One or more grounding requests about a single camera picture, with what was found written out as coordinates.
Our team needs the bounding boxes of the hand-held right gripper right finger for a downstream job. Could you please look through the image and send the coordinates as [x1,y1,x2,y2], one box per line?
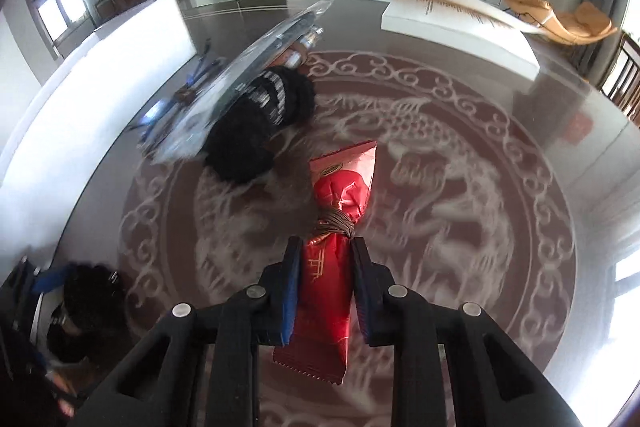
[350,237,583,427]

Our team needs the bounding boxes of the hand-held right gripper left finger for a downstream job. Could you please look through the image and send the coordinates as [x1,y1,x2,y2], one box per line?
[75,234,305,427]

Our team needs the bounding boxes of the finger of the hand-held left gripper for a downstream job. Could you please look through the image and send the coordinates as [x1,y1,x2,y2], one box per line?
[31,268,68,294]

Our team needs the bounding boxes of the red snack packets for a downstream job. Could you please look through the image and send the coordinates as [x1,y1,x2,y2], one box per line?
[272,140,378,385]

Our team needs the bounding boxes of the black knitted gloves white print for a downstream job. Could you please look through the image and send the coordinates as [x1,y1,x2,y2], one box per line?
[205,67,317,183]

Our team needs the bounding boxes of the clear plastic blister package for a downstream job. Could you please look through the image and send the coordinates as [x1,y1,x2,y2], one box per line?
[137,0,335,164]

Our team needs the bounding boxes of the large white cardboard box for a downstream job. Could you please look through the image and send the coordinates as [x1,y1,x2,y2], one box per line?
[0,0,197,218]

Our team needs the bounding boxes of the person's left hand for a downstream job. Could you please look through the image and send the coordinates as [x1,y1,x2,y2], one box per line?
[47,372,81,418]

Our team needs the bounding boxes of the flat white cardboard box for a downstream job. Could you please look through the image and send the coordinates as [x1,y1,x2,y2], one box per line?
[381,0,540,80]

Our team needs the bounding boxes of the dark wooden slatted chair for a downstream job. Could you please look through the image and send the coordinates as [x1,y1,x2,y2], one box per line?
[600,32,640,128]

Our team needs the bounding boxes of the orange lounge chair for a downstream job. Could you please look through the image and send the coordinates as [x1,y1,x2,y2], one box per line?
[501,0,619,44]

